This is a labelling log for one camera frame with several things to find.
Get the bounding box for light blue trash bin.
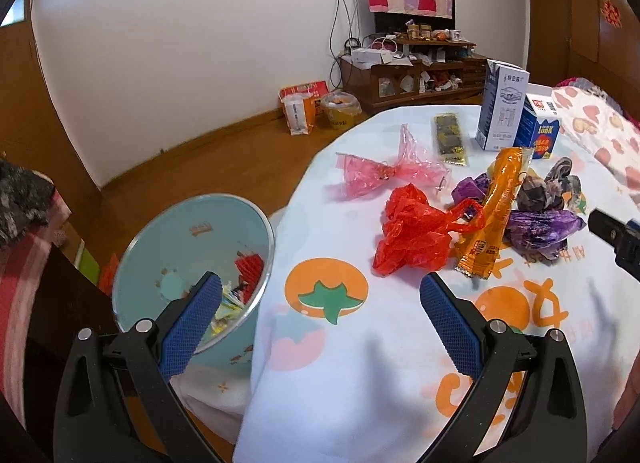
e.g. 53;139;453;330
112;194;276;376

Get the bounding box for wooden wardrobe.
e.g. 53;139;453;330
527;0;639;120

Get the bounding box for wooden tv cabinet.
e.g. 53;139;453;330
338;12;487;114

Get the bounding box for heart-pattern quilt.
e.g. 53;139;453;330
551;77;639;206

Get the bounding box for purple wrapper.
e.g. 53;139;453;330
451;172;586;262

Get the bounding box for tall white milk carton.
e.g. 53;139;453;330
476;59;529;151

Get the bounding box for dark green snack packet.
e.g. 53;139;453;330
434;113;468;166

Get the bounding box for blue white small carton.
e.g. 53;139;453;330
514;93;561;160

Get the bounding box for red cardboard box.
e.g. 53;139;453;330
279;80;329;102

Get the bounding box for orange white paper bag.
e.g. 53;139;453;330
282;93;316;136

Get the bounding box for white fruit-print bedsheet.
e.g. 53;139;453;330
172;106;639;462

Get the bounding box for red plastic bag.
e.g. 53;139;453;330
372;183;485;277

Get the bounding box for red orange snack wrapper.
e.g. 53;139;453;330
456;148;534;279

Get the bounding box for wooden door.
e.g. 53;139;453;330
1;0;103;249

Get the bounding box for grey wrapper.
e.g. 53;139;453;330
516;156;587;215

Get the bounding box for black plastic bag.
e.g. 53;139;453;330
0;160;55;249

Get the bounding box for red striped cloth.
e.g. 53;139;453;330
0;191;72;427

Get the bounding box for pink cellophane wrapper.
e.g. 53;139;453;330
323;124;451;201

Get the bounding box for hanging cables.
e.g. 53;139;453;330
326;0;364;92

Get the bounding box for clear bag with yellow contents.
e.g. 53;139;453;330
320;90;362;130

